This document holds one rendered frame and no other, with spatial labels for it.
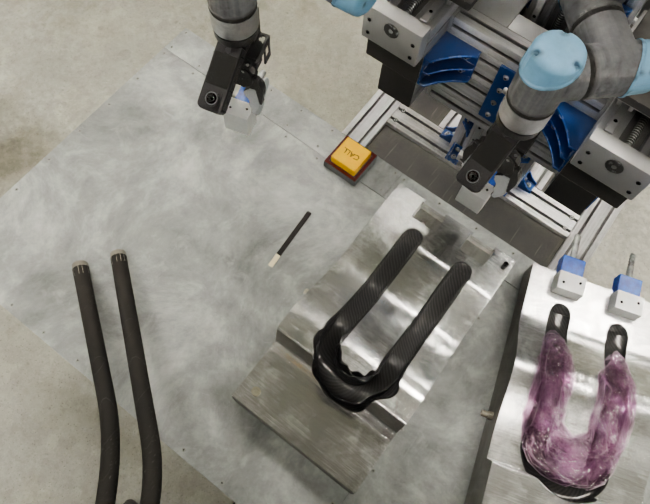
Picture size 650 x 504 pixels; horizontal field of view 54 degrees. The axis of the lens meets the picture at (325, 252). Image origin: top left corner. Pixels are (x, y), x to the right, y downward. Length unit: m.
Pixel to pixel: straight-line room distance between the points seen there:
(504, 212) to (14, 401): 1.59
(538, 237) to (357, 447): 1.12
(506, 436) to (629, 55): 0.62
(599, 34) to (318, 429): 0.74
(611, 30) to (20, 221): 1.09
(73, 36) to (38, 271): 1.51
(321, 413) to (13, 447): 1.22
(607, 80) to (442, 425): 0.63
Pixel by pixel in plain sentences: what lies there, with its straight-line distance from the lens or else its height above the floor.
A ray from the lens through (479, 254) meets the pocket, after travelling 1.22.
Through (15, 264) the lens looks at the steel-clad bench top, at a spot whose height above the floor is 0.80.
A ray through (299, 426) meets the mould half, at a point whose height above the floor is 0.86.
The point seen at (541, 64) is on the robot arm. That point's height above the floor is 1.30.
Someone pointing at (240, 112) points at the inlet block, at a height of 0.96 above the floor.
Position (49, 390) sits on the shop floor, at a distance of 2.12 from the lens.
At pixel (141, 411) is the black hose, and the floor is 0.91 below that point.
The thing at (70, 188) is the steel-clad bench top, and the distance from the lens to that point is 1.38.
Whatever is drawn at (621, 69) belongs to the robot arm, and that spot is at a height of 1.28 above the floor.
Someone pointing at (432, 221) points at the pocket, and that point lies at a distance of 1.23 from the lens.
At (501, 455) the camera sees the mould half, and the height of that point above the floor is 0.87.
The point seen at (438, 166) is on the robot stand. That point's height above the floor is 0.21.
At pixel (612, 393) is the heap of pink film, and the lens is 1.18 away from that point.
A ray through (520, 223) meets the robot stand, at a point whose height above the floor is 0.21.
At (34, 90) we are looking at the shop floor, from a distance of 2.59.
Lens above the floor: 1.95
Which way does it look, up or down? 68 degrees down
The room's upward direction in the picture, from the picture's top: 7 degrees clockwise
